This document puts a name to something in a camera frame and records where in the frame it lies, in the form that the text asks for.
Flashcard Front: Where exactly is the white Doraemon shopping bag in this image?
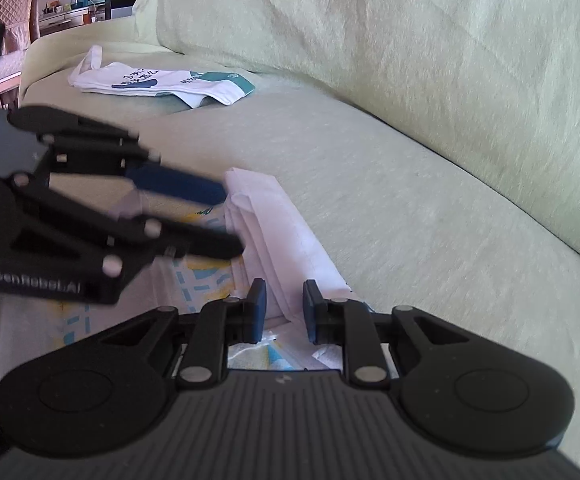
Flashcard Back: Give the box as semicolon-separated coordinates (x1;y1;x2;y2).
0;168;355;377

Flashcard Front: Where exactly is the white green folded tote bag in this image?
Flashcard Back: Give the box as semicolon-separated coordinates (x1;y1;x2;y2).
68;44;255;108

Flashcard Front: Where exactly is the pink quilted armchair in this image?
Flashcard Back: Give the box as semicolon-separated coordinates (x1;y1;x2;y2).
0;0;40;108

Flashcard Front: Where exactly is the light green sofa cover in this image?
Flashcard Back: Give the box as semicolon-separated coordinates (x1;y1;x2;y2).
21;0;580;465

